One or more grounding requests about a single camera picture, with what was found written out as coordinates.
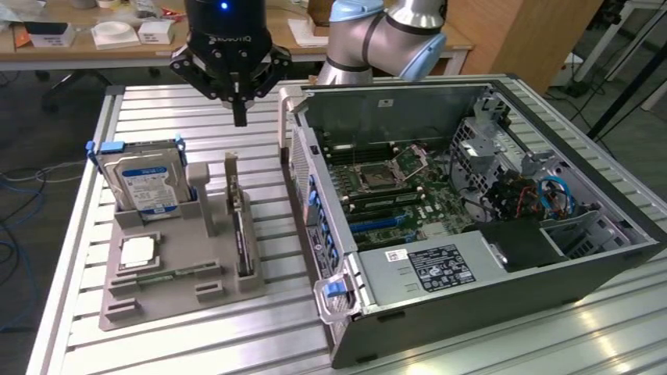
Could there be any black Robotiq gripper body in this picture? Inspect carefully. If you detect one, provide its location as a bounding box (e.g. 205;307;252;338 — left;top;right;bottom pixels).
184;0;275;103

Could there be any graphics card with black fan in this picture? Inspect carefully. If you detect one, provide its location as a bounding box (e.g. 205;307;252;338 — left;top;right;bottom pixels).
223;151;260;274

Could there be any white paper booklet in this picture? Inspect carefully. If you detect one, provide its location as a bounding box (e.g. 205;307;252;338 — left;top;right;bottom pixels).
288;19;331;48

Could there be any plain white box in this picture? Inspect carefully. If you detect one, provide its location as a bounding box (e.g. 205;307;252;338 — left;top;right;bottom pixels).
136;20;176;45

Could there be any brown cardboard box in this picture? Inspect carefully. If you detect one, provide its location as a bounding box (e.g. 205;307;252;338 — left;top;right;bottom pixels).
307;0;335;28

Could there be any white round holder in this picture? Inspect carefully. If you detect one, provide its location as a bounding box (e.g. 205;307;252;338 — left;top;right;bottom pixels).
91;21;143;51

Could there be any wooden desk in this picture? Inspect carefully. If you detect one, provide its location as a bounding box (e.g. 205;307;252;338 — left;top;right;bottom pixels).
0;0;476;73

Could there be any black office chair base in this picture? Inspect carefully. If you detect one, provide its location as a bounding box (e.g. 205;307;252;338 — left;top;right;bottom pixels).
40;70;113;113

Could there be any hard disk in blue caddy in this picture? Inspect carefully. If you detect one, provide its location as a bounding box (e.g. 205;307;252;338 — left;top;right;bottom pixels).
85;134;192;223

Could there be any white box with black lid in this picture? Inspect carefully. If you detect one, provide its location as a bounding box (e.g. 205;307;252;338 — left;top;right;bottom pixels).
23;21;77;48

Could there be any CPU socket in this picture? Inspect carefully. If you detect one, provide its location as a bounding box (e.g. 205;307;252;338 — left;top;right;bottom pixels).
354;162;406;192

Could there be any metal socket cover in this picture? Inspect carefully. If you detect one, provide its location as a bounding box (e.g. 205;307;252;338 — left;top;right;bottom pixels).
390;144;434;177

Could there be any black RAM stick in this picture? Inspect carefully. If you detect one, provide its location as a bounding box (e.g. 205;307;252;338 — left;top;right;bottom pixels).
352;187;424;211

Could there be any grey plastic parts rack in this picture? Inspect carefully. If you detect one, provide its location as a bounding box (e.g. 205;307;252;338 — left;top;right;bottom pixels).
97;152;267;332

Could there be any blue expansion slot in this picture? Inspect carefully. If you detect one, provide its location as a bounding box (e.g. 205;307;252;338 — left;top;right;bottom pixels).
351;216;408;236

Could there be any metal disk bay cage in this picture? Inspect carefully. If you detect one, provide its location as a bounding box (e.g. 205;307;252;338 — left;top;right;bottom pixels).
447;116;528;198

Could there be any silver CPU chip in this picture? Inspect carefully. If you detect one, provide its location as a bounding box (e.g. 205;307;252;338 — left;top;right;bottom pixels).
117;236;160;270

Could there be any wooden cabinet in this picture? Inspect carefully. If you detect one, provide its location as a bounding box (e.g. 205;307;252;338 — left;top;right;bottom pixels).
447;0;608;95

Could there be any green RAM stick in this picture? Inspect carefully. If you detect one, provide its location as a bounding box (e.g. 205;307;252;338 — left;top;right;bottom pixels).
132;265;217;284

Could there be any grey power supply unit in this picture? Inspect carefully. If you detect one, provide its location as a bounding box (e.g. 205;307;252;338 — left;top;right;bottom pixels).
356;230;510;308

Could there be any black stand pole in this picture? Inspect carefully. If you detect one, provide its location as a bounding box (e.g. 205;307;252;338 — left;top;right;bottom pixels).
587;0;667;138

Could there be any open black PC case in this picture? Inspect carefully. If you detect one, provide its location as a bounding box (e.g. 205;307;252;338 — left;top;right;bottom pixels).
279;73;667;370

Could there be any grey floor cable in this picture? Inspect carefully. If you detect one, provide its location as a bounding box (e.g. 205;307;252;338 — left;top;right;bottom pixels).
0;162;85;185

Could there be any blue floor cable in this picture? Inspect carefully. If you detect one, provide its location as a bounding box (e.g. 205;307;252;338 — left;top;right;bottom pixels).
0;171;49;334

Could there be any blue wire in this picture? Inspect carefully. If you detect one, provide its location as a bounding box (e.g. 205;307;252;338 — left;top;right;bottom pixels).
536;175;578;220

